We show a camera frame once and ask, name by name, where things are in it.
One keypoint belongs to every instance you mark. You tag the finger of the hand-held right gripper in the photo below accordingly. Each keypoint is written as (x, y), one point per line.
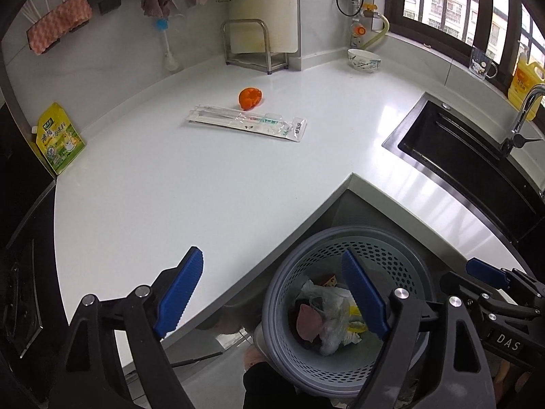
(489, 273)
(464, 289)

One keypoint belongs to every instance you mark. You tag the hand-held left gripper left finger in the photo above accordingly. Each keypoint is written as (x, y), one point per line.
(179, 289)

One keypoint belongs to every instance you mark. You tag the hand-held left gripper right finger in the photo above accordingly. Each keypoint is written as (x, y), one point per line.
(366, 294)

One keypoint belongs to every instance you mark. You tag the clear plastic bag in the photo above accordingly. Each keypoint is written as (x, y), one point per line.
(334, 306)

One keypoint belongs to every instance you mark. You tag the checked paper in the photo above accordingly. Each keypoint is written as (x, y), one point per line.
(351, 339)

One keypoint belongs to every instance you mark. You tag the pink plastic dish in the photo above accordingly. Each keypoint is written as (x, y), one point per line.
(308, 321)

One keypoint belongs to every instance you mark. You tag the grey perforated waste basket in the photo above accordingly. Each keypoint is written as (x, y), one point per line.
(298, 264)

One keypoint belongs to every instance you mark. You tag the small printed wrapper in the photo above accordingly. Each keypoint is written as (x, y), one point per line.
(332, 280)

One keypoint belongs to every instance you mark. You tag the black kitchen sink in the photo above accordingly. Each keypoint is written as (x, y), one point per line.
(460, 157)

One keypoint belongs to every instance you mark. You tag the person's dark trouser leg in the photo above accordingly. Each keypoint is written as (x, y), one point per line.
(281, 387)

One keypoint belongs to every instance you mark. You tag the black cooktop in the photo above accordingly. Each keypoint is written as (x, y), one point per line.
(21, 298)

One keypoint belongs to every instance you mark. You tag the chrome faucet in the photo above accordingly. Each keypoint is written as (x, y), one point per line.
(526, 106)

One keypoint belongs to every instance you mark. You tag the clear plastic blister package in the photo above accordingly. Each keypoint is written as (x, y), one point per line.
(247, 120)

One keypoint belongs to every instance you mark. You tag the yellow seasoning pouch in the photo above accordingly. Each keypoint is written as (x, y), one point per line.
(57, 140)

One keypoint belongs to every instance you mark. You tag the yellow oil bottle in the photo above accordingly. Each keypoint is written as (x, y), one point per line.
(523, 81)

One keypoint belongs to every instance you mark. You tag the orange tangerine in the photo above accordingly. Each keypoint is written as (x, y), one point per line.
(249, 99)

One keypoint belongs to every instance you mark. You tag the glass mug with cartoon print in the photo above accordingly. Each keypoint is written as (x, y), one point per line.
(481, 66)

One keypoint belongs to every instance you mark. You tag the patterned ceramic bowl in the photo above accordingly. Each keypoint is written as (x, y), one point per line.
(364, 63)

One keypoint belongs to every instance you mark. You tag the metal rack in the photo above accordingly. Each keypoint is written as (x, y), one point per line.
(267, 47)

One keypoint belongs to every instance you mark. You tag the small orange-capped bottle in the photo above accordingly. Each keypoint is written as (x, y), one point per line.
(359, 30)

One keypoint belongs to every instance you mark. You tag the dark framed window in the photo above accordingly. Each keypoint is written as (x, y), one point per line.
(447, 8)

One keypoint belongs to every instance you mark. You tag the pink sponge cloth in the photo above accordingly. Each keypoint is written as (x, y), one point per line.
(59, 23)

